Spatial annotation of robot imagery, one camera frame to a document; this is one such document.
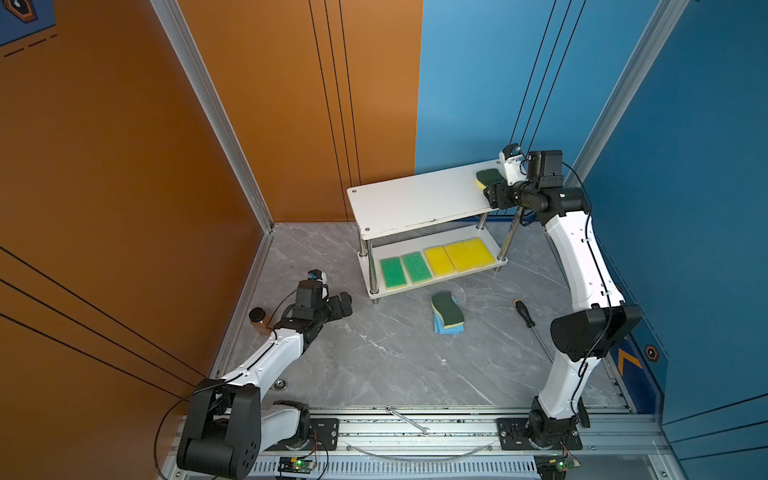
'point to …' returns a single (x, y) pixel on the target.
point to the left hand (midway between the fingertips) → (338, 297)
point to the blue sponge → (439, 326)
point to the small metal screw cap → (280, 384)
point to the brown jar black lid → (260, 321)
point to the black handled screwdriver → (530, 323)
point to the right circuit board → (551, 466)
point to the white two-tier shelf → (428, 228)
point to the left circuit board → (295, 465)
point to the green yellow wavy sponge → (487, 177)
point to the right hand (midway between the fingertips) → (497, 185)
